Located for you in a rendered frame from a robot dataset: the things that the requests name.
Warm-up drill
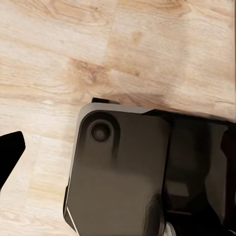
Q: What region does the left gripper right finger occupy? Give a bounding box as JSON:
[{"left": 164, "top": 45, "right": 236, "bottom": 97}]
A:
[{"left": 220, "top": 130, "right": 236, "bottom": 170}]

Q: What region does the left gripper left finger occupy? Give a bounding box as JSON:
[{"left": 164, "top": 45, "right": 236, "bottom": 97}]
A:
[{"left": 0, "top": 131, "right": 26, "bottom": 190}]

